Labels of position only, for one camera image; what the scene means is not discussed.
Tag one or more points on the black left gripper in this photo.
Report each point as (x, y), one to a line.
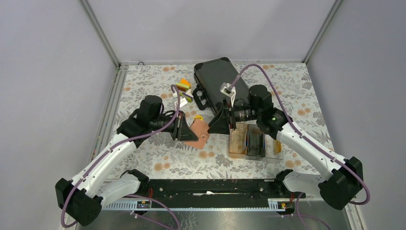
(182, 130)

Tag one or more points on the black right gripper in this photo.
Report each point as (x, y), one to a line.
(226, 116)

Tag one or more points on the pink leather card holder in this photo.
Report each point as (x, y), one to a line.
(200, 129)

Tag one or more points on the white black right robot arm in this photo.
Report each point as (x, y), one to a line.
(339, 179)

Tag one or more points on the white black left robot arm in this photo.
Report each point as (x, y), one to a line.
(82, 198)

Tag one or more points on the clear acrylic card organizer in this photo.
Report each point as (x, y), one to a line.
(248, 142)

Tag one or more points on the yellow round token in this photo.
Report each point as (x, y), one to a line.
(199, 117)

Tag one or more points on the dark grey hard case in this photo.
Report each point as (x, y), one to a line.
(210, 75)

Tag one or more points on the floral patterned table mat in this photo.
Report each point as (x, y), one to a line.
(159, 157)

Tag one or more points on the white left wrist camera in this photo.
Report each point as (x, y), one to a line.
(180, 104)

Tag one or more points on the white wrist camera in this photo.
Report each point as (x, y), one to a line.
(229, 91)
(180, 104)

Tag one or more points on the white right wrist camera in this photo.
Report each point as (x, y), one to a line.
(229, 91)

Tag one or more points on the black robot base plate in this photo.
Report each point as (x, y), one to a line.
(216, 193)

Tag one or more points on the aluminium frame rail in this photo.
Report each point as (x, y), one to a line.
(108, 116)

